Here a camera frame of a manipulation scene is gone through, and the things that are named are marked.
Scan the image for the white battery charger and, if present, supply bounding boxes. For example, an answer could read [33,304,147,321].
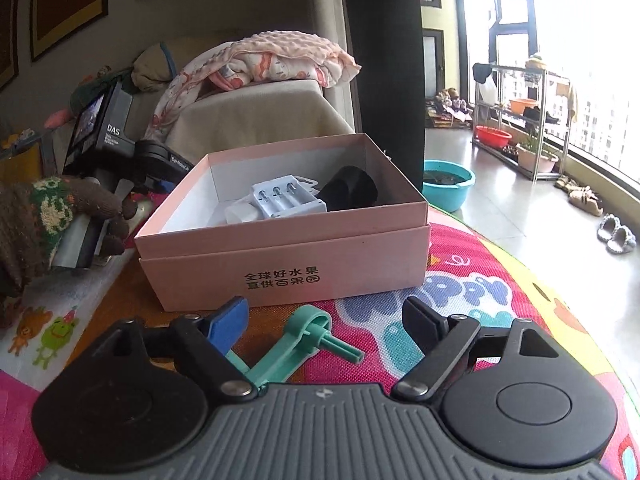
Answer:
[248,172,328,221]

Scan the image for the black cylinder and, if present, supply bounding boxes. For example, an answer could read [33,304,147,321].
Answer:
[316,165,379,211]

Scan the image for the beige covered sofa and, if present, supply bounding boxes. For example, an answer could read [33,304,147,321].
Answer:
[0,35,356,191]

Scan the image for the teal plastic basin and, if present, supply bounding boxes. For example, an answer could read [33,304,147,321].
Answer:
[422,160,476,212]

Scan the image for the person's left hand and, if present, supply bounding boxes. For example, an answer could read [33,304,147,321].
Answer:
[0,175,132,306]

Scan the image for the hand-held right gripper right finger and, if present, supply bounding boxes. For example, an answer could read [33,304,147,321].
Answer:
[390,296,562,403]

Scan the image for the beige pillow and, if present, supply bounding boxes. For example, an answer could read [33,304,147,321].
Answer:
[131,42,191,93]

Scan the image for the pink cardboard box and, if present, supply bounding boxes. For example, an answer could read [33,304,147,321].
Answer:
[134,132,432,312]

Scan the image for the pink plant pot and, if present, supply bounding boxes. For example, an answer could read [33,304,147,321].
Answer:
[517,145,560,173]

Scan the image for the green plush toy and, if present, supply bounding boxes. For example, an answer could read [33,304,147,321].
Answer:
[44,66,123,128]

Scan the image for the black shoe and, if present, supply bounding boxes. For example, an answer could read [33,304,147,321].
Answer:
[522,105,561,123]

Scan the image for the dark framed wall picture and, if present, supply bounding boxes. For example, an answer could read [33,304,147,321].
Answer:
[30,0,108,63]
[0,0,23,91]

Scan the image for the pile of plush toys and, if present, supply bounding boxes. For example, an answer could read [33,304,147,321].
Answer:
[432,87,473,123]

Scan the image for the blue cord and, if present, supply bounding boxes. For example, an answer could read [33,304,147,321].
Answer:
[159,42,177,78]

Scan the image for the red plastic basin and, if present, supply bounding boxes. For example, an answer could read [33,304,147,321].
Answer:
[475,126,513,148]

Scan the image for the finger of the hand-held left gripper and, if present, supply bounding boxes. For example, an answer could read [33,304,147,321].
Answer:
[141,175,183,197]

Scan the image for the pink printed blanket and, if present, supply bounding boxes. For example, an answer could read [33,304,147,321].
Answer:
[150,32,362,146]

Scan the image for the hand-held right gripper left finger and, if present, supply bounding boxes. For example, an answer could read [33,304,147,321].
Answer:
[107,296,257,402]

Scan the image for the grey slipper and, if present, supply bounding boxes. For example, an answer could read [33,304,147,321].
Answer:
[606,225,637,255]
[597,214,623,241]

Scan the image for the metal shelf rack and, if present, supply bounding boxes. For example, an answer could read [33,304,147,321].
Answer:
[472,62,573,183]

